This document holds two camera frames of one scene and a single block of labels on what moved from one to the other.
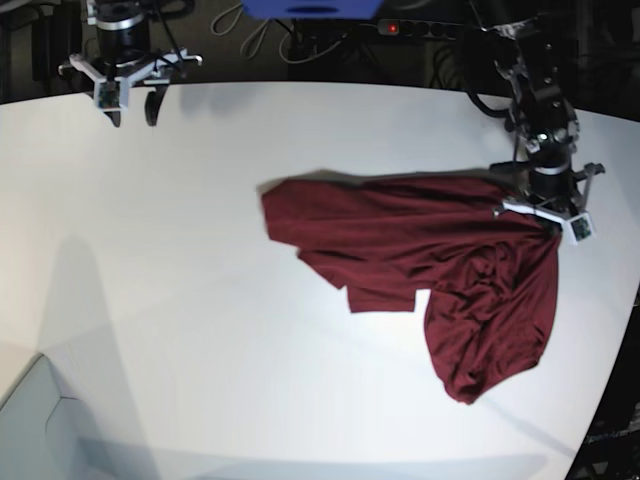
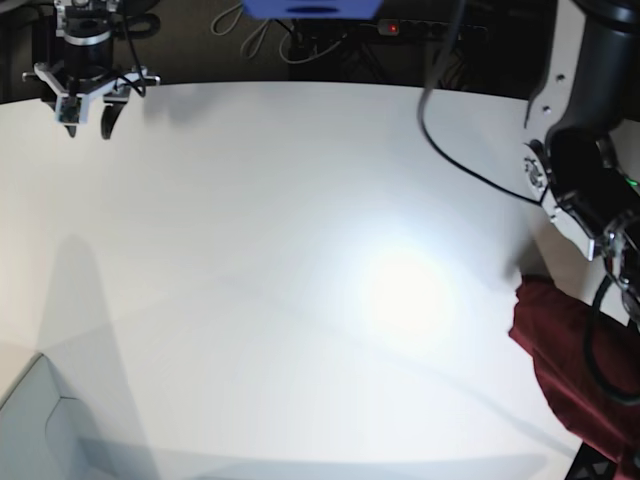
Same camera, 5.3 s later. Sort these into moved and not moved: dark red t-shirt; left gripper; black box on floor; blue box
Moved: dark red t-shirt; left gripper
Not moved: black box on floor; blue box
